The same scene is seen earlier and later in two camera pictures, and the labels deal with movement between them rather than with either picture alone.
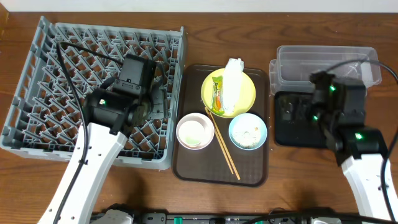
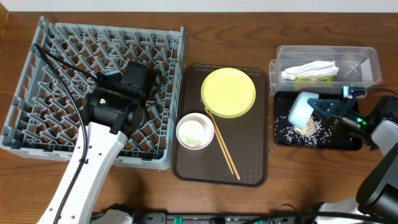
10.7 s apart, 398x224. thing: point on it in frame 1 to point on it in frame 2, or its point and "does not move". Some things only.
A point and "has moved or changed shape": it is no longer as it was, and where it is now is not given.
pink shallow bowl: x=195 y=131 does not move
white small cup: x=194 y=131 does not move
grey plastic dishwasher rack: x=62 y=61 does not move
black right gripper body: x=305 y=112 to x=352 y=122
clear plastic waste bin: x=291 y=71 does not move
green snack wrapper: x=217 y=105 to x=330 y=78
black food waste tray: x=295 y=124 does not move
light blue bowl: x=247 y=131 has moved or changed shape
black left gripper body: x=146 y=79 to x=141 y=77
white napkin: x=232 y=84 to x=315 y=69
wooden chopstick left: x=219 y=139 does not move
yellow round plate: x=248 y=95 does not move
